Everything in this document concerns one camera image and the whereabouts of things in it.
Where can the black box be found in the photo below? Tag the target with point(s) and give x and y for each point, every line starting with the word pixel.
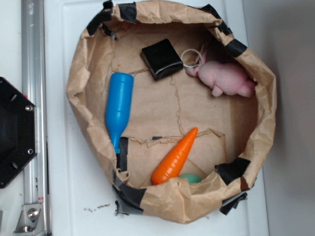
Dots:
pixel 161 59

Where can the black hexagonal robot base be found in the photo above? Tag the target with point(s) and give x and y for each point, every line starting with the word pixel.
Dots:
pixel 17 132

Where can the brown paper bag bin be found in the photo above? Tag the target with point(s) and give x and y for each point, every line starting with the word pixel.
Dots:
pixel 235 134

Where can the blue plastic bottle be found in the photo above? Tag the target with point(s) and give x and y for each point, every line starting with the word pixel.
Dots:
pixel 118 106

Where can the orange plastic carrot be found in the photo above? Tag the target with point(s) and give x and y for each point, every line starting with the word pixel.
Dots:
pixel 174 161

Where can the green ball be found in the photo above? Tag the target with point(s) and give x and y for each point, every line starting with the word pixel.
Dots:
pixel 191 178

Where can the pink plush toy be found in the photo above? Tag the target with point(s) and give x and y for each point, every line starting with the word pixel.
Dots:
pixel 222 78

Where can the aluminium rail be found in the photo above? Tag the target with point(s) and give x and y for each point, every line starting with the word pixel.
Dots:
pixel 36 186

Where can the metal corner bracket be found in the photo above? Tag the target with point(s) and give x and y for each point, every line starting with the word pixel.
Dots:
pixel 31 221

